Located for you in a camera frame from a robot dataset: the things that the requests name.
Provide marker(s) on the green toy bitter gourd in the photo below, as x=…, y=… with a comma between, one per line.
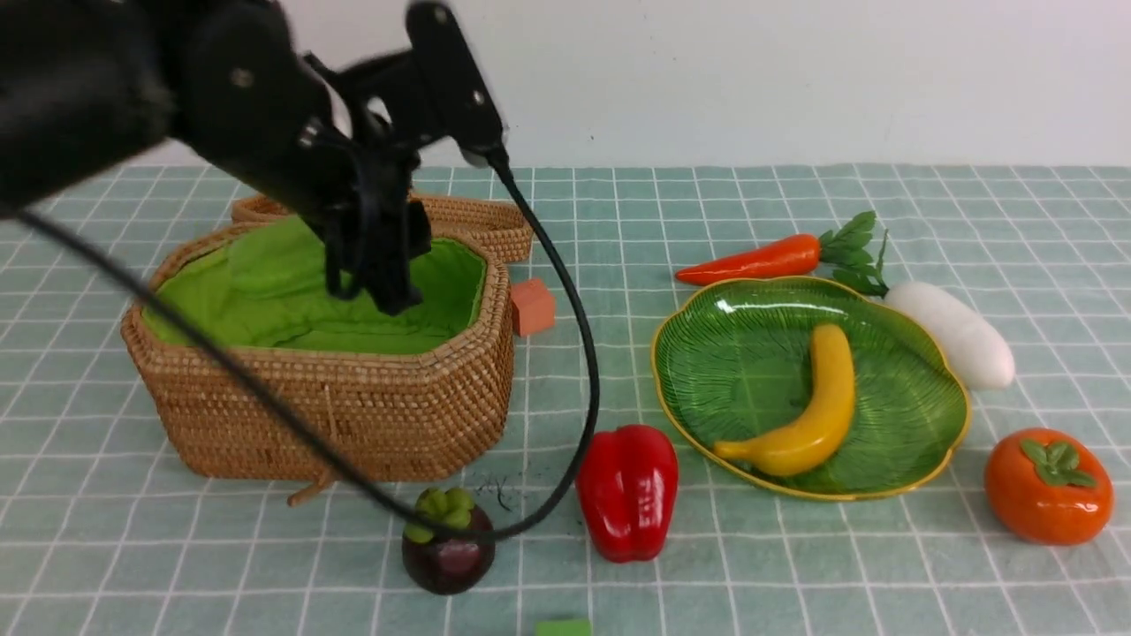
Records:
x=277, y=260

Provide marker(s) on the orange toy carrot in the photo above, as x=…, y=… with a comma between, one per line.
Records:
x=801, y=254

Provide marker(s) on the green checkered tablecloth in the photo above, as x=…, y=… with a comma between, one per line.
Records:
x=106, y=533

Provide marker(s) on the red toy bell pepper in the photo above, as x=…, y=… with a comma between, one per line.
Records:
x=627, y=487

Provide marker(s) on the woven wicker basket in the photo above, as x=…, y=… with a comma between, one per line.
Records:
x=409, y=397

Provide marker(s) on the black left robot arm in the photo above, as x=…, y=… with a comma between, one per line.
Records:
x=88, y=85

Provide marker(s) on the woven basket lid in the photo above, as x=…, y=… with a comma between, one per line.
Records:
x=498, y=226

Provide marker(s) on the orange foam cube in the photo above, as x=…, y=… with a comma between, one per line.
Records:
x=533, y=307

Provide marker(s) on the purple toy mangosteen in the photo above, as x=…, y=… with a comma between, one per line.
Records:
x=447, y=566

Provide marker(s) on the white toy radish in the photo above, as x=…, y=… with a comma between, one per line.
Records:
x=974, y=350

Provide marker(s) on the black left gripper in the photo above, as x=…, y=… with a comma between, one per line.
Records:
x=354, y=198

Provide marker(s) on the green foam cube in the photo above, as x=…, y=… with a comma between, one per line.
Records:
x=563, y=627

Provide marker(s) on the yellow toy banana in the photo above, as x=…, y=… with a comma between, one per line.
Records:
x=818, y=432

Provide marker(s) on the orange toy persimmon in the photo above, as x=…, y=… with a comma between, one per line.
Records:
x=1047, y=488

